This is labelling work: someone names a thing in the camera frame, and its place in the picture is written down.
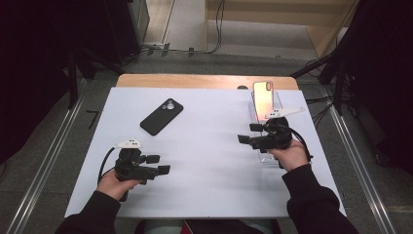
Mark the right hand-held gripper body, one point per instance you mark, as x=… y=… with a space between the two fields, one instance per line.
x=277 y=136

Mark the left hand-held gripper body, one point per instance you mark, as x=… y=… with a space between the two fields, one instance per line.
x=130 y=165

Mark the blue clear-rimmed phone case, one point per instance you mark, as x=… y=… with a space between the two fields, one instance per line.
x=262 y=100

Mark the clear plastic rack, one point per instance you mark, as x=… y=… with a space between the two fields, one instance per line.
x=277 y=100

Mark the black phone case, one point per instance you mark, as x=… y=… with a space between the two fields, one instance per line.
x=159 y=118

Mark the person's right hand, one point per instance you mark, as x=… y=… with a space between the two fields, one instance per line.
x=292 y=157

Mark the person's left hand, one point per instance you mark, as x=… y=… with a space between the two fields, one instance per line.
x=113 y=187

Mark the white board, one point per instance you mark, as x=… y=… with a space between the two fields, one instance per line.
x=207 y=182

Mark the wooden table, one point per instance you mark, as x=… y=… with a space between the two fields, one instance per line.
x=195 y=81

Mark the black stand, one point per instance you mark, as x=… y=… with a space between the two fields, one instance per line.
x=328 y=68
x=73 y=81

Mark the wooden shelf unit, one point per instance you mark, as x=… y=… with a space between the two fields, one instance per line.
x=292 y=19

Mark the black curtain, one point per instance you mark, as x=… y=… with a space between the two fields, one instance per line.
x=32 y=65
x=383 y=81

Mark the black cabinet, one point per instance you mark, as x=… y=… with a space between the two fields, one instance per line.
x=130 y=26

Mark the metal floor rail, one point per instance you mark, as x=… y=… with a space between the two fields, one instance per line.
x=360 y=169
x=42 y=172

